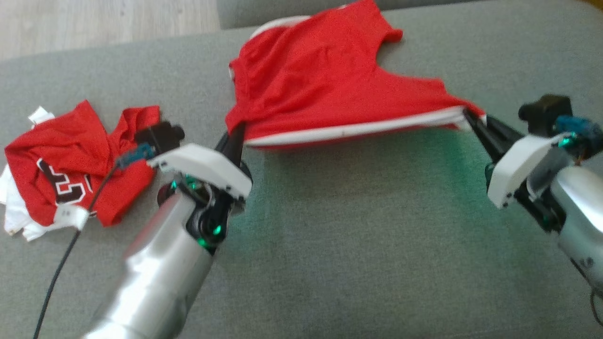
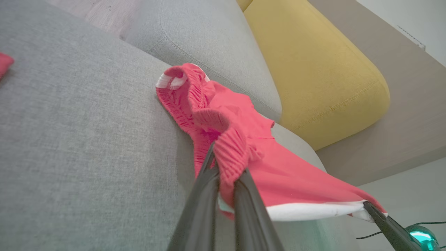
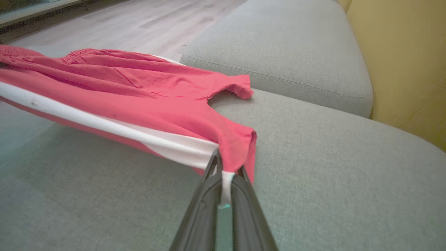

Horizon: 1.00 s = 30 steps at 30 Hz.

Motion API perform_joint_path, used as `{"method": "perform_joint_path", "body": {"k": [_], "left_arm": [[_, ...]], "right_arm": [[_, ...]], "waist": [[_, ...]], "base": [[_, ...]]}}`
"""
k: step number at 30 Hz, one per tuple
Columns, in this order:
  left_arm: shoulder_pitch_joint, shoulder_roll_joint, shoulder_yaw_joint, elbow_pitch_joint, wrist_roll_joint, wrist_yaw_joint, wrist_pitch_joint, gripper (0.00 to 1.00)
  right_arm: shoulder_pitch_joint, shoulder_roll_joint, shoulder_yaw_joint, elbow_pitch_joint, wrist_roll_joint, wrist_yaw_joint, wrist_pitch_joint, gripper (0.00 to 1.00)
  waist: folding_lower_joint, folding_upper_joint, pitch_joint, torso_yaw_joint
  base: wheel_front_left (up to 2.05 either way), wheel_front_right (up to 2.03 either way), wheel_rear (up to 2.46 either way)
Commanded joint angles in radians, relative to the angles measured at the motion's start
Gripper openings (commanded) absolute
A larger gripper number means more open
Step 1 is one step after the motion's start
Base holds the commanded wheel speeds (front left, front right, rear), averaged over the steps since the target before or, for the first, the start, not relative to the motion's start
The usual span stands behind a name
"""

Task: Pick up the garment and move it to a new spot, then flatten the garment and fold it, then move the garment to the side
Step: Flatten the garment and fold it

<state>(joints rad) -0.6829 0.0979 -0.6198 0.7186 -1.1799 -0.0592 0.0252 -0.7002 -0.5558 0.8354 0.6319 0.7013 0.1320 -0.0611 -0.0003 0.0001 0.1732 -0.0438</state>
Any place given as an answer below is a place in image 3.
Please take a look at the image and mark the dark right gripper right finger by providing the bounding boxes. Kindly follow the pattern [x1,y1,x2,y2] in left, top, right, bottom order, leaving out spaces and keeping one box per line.
[230,166,279,251]

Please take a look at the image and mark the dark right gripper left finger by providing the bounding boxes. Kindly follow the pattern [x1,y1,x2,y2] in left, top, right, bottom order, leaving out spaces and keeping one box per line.
[170,148,223,251]

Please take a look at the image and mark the red shorts with white stripe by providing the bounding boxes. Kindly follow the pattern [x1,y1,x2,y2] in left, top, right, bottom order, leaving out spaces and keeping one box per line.
[0,45,257,207]

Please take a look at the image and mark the grey sofa seat cushion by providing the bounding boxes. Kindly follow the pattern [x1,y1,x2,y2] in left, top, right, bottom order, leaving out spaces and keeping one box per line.
[0,45,446,251]

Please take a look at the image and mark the yellow fabric panel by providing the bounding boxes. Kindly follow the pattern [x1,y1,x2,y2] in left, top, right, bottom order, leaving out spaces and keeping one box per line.
[337,0,446,153]

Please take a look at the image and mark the low cabinet with dark base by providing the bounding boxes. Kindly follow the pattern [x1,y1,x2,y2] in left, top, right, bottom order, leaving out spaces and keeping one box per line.
[0,0,90,31]

